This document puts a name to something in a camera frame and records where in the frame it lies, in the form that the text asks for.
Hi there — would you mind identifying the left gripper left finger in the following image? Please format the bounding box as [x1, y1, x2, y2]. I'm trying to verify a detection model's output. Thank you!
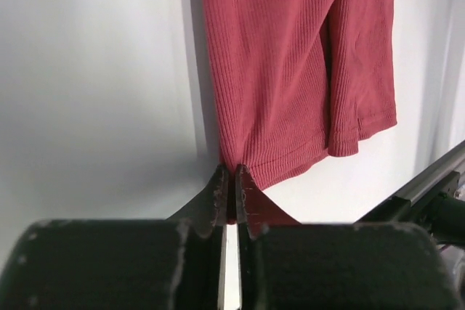
[1, 166, 228, 309]

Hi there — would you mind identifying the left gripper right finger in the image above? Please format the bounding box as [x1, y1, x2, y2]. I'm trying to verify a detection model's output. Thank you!
[235, 166, 456, 309]

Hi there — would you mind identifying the pink tank top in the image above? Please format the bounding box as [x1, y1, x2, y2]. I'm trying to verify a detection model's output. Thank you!
[198, 0, 400, 191]

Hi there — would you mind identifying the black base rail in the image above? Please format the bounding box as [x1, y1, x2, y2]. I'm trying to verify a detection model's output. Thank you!
[358, 142, 464, 248]

